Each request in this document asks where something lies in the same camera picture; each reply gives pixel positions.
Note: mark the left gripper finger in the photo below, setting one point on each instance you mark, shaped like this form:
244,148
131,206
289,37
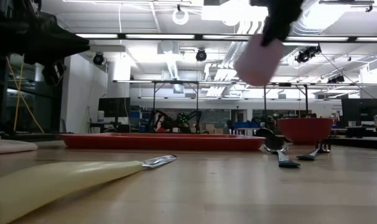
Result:
58,40
54,73

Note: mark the pink plastic cup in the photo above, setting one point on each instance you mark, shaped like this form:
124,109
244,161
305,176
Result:
254,65

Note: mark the blue storage bin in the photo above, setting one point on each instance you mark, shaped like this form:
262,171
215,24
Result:
246,125

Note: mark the red plastic bowl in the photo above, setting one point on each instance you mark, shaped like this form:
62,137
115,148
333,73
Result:
305,130

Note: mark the red plastic tray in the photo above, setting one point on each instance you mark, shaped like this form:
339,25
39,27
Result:
160,143

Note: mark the long ceiling light rail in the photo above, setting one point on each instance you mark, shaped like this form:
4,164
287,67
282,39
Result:
160,36

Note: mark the brown cardboard boxes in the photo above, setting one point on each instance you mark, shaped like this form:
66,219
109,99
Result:
211,129

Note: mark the black metal workstation frame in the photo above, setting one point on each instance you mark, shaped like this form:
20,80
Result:
176,82
306,99

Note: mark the black computer monitor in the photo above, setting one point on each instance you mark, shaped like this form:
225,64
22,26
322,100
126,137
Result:
114,107
361,109

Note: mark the white cloth napkin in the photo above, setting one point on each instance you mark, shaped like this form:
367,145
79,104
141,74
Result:
8,146

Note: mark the white jar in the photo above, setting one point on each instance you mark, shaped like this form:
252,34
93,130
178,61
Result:
100,116

